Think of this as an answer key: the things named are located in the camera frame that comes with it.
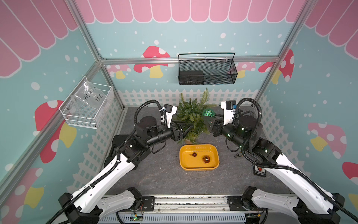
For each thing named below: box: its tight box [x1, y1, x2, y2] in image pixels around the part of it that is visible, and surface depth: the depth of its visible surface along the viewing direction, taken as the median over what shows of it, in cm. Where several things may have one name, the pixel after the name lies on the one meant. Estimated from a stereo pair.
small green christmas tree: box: [172, 87, 216, 145], surface depth 76 cm
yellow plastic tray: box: [179, 144, 220, 172], surface depth 92 cm
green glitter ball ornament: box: [201, 108, 216, 119], surface depth 59 cm
